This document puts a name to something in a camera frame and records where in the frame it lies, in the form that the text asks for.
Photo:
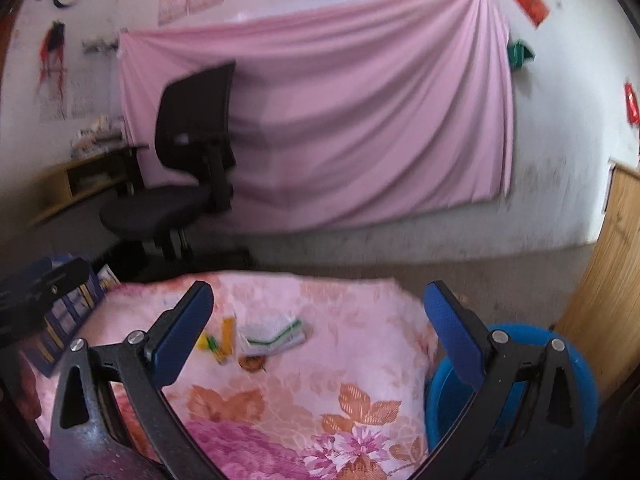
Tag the small yellow green wrapper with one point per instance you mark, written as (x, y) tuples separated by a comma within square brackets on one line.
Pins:
[(207, 342)]

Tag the pink floral blanket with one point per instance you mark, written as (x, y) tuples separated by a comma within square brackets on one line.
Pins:
[(300, 385)]

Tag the orange brown round scrap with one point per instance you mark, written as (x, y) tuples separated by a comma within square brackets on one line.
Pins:
[(252, 362)]

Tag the yellow tube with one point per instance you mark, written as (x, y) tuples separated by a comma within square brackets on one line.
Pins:
[(227, 340)]

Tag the wooden cabinet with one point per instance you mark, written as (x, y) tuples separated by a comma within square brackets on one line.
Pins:
[(610, 285)]

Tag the black office chair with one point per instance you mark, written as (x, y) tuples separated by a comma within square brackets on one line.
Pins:
[(195, 115)]

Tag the green hanging bag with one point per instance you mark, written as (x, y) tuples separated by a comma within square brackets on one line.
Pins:
[(520, 55)]

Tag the stack of books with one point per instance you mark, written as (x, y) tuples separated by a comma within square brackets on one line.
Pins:
[(97, 135)]

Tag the wooden shelf desk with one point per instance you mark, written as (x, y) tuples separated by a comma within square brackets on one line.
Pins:
[(55, 185)]

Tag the red hanging tassel ornament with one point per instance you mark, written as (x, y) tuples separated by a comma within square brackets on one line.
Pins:
[(52, 55)]

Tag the red hanging bag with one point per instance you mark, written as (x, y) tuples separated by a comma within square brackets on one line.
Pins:
[(632, 102)]

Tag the pink wall cloth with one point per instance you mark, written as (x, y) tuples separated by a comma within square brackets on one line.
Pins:
[(350, 110)]

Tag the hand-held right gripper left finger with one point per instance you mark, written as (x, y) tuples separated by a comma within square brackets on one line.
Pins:
[(182, 332)]

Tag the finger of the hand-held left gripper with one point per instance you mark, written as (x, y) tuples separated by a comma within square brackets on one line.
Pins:
[(60, 282)]

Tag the blue plastic basin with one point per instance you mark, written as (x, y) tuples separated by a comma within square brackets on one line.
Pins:
[(442, 410)]

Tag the blue cardboard box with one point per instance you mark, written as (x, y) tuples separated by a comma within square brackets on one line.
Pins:
[(65, 325)]

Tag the white green packet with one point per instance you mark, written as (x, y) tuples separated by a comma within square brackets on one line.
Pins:
[(270, 335)]

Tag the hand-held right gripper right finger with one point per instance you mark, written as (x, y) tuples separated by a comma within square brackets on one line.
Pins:
[(455, 332)]

